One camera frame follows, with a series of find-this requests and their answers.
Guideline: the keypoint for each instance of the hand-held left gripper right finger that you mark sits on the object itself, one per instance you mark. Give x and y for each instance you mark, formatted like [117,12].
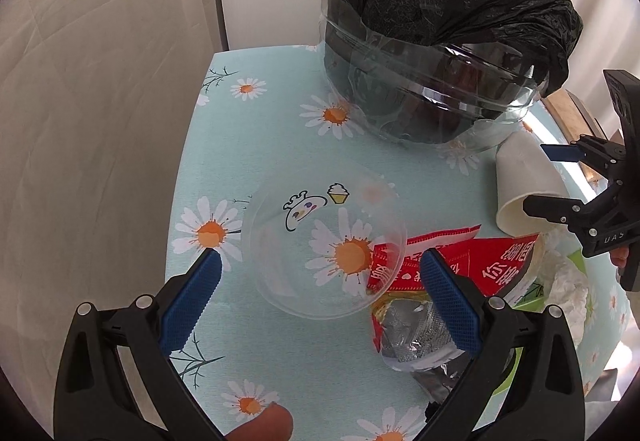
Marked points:
[450,306]

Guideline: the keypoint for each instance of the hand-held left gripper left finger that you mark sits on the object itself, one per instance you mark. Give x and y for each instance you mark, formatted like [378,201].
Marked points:
[192,301]

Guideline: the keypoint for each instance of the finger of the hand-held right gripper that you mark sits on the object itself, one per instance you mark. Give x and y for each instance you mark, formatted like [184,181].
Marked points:
[555,210]
[560,152]

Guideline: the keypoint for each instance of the white paper cup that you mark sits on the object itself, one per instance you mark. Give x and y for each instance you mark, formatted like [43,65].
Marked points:
[525,171]

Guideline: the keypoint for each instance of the red foil snack wrapper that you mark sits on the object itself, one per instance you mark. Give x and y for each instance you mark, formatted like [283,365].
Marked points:
[500,271]

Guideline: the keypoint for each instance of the white tissue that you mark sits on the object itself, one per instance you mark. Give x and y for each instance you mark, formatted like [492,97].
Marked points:
[565,281]

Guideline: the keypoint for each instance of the clear plastic lid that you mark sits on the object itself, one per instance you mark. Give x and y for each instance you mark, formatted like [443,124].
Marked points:
[300,271]

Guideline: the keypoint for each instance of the clear plastic trash bin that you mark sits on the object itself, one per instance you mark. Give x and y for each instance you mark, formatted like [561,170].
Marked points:
[425,86]

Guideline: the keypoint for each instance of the person's right hand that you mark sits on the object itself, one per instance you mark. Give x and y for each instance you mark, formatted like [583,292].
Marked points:
[620,261]

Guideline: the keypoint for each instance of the person's left hand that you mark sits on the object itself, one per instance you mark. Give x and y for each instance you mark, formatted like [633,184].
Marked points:
[265,426]

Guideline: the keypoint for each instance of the wooden cutting board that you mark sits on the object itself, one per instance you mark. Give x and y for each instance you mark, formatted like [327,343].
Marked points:
[570,113]

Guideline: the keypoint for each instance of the daisy print tablecloth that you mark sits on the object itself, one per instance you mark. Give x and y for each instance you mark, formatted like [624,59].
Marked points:
[280,121]

